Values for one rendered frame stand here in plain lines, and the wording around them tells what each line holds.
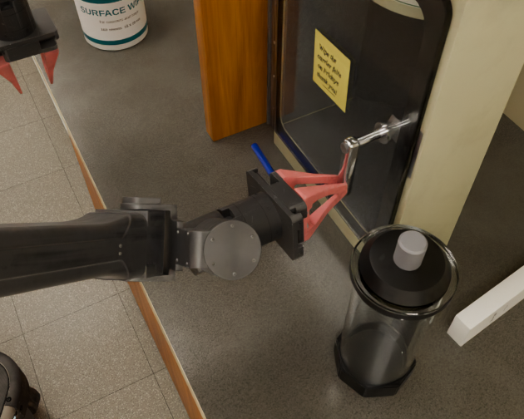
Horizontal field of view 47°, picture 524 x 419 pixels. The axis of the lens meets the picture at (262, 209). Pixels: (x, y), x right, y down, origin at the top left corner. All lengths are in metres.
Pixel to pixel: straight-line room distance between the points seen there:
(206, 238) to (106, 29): 0.74
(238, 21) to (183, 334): 0.45
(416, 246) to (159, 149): 0.57
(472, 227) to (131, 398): 1.17
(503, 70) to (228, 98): 0.48
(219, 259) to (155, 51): 0.74
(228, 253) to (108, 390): 1.33
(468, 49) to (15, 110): 2.27
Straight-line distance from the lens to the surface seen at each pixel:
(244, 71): 0.97
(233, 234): 0.56
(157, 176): 1.00
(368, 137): 0.68
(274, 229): 0.65
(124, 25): 1.23
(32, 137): 2.54
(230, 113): 1.01
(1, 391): 1.67
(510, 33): 0.63
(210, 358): 0.81
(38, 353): 1.96
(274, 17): 0.85
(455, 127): 0.67
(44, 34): 0.89
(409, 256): 0.58
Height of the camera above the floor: 1.67
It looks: 52 degrees down
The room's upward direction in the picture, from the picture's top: straight up
